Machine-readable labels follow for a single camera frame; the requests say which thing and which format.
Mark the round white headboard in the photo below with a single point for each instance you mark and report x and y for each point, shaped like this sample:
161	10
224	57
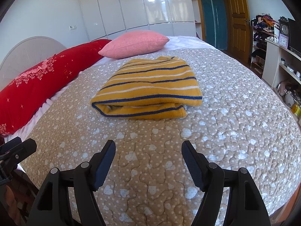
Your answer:
28	51

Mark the white shelf unit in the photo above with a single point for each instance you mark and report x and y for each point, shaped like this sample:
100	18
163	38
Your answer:
272	61

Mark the shelf rack with clothes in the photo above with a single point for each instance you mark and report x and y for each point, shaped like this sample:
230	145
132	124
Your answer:
259	49

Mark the pink knit pillow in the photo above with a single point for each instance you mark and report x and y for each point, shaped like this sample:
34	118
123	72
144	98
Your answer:
136	43

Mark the red embroidered long pillow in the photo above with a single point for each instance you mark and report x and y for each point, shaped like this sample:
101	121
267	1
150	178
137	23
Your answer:
47	80

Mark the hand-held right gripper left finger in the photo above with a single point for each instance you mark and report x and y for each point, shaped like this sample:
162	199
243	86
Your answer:
103	169

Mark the pile of mixed clothes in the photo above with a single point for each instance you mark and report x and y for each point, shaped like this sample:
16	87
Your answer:
265	21

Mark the white glossy wardrobe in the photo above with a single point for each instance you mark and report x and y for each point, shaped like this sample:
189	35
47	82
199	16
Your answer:
131	4

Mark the yellow striped knit sweater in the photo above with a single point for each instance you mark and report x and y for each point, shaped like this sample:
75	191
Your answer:
150	84

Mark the open wardrobe side shelf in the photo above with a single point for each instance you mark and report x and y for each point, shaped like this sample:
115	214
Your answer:
196	11

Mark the beige heart-print quilt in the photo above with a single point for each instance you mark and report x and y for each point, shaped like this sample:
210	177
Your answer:
164	146

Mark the yellow container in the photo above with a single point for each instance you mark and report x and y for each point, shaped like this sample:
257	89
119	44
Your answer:
296	110

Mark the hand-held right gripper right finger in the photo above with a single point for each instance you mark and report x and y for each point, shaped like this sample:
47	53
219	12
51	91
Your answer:
192	167

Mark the teal sliding door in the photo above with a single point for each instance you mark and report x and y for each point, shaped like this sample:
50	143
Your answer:
212	16

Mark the black monitor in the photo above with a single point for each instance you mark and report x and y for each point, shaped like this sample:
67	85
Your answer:
295	35

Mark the black mantel clock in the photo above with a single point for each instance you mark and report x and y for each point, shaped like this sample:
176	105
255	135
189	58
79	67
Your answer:
284	28

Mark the white wall switch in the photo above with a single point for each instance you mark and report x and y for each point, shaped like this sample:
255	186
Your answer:
73	27

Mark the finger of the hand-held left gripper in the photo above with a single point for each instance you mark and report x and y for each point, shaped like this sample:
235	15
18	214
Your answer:
25	148
10	144

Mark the brown wooden door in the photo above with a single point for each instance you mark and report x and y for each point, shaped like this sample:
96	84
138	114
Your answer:
237	16

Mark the pink bag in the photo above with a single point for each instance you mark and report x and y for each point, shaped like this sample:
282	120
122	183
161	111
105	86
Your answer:
282	87

